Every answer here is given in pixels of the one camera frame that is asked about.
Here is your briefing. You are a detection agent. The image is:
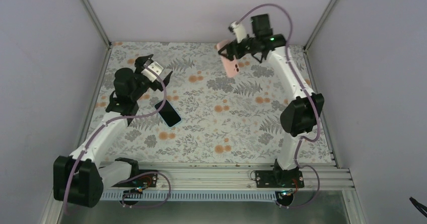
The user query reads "pink phone case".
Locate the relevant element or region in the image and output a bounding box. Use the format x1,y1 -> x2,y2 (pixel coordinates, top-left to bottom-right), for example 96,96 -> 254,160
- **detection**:
216,40 -> 240,78

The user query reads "black phone light-blue case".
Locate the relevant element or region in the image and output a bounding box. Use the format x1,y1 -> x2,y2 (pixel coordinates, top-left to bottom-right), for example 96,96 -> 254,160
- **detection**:
154,100 -> 182,127

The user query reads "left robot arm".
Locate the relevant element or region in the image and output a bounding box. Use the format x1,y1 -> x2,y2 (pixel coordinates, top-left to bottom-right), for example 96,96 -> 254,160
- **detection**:
53,54 -> 171,207

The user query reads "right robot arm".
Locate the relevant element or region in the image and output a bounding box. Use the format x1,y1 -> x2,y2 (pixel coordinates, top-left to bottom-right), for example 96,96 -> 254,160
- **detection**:
216,14 -> 324,187

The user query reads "floral patterned table mat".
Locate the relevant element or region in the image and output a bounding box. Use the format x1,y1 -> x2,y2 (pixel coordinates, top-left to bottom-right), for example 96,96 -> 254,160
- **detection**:
81,41 -> 334,165

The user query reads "black object at corner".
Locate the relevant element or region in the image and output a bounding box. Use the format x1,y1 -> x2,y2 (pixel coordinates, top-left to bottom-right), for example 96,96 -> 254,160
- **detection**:
409,197 -> 427,217

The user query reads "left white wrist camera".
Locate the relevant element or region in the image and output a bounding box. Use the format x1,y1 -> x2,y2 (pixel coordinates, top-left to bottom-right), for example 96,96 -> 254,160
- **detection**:
142,61 -> 164,82

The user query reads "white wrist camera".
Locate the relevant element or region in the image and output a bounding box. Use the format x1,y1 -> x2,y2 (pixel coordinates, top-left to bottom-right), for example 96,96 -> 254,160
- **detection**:
142,61 -> 164,82
228,21 -> 247,43

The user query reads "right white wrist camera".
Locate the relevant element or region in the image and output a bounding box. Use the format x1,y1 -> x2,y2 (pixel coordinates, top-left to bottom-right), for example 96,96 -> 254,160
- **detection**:
228,21 -> 247,43

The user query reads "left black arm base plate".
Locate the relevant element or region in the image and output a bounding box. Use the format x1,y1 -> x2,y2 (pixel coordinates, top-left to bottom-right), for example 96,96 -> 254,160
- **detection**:
113,170 -> 158,188

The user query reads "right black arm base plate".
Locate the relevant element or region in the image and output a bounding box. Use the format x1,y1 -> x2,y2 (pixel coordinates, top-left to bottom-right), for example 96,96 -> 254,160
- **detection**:
255,168 -> 305,188

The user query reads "aluminium rail frame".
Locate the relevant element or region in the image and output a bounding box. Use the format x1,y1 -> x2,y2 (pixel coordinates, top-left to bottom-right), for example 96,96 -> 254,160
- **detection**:
40,157 -> 366,224

